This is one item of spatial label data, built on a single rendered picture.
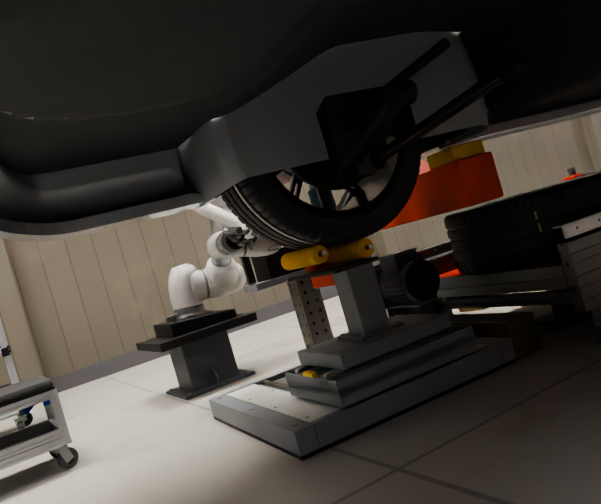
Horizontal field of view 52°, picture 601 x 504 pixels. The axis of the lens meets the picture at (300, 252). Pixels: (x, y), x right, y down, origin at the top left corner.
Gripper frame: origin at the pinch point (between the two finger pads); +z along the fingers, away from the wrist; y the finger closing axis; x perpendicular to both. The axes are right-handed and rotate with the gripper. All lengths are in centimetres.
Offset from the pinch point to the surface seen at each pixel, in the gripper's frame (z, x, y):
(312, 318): -52, -3, -55
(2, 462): -52, -102, 28
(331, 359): 30, -29, -31
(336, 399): 37, -40, -34
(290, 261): 9.9, -4.2, -13.5
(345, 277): 24.8, -3.9, -26.8
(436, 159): 22, 51, -41
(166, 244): -321, 52, -18
